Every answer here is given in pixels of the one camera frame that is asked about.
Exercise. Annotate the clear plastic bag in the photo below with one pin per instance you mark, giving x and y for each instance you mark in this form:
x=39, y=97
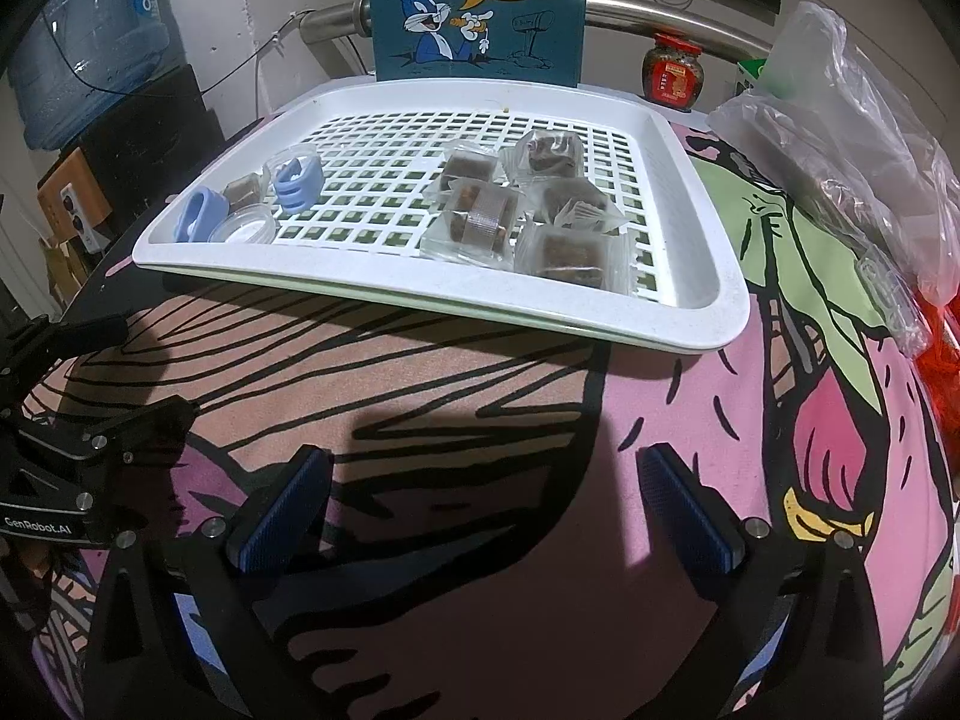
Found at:
x=847, y=150

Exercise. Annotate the white plastic grid tray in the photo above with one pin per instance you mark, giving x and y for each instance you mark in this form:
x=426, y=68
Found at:
x=682, y=240

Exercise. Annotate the red lid glass jar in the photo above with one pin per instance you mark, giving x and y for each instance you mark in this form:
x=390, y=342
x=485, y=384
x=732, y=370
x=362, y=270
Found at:
x=671, y=75

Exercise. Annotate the red plastic bag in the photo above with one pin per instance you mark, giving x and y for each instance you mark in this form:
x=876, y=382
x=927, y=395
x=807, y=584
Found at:
x=941, y=367

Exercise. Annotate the round clear plastic container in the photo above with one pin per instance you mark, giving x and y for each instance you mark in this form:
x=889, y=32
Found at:
x=274, y=161

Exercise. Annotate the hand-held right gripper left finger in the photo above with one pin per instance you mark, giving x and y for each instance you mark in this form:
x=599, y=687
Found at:
x=285, y=517

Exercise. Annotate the printed cartoon blanket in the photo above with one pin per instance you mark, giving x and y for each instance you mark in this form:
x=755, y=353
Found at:
x=480, y=420

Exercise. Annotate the pale green plastic tray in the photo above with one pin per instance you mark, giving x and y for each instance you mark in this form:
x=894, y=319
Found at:
x=570, y=331

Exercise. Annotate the Bugs Bunny blue poster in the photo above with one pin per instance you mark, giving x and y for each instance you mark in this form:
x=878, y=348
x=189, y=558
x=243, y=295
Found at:
x=570, y=52

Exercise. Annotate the light blue plastic clip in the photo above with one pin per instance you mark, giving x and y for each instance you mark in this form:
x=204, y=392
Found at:
x=296, y=187
x=191, y=221

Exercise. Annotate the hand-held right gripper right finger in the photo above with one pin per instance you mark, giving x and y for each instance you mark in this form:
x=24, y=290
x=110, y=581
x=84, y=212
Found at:
x=686, y=525

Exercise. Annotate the metal pipe railing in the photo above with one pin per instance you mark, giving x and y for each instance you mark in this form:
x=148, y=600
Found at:
x=330, y=19

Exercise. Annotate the green and white carton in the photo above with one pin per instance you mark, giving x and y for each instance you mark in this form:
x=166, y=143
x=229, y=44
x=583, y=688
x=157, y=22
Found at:
x=746, y=75

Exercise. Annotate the blue water jug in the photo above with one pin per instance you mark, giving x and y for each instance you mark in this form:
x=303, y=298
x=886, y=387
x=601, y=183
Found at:
x=90, y=37

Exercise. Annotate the orange wooden box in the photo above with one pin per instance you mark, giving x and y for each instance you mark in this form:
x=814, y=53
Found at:
x=64, y=187

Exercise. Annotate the clear plastic blister pack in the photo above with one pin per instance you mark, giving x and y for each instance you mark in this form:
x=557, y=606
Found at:
x=889, y=300

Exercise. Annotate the clear brown snack packet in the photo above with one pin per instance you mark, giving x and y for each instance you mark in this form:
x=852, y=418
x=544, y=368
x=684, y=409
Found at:
x=244, y=191
x=465, y=169
x=574, y=206
x=562, y=255
x=551, y=150
x=480, y=221

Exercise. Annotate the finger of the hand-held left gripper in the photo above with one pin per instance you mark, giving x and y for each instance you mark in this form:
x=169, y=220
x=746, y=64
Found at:
x=127, y=427
x=75, y=337

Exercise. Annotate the clear round lid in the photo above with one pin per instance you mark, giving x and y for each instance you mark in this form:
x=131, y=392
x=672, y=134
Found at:
x=244, y=229

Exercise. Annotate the black cabinet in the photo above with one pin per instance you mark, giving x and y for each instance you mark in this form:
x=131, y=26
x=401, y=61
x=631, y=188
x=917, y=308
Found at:
x=150, y=142

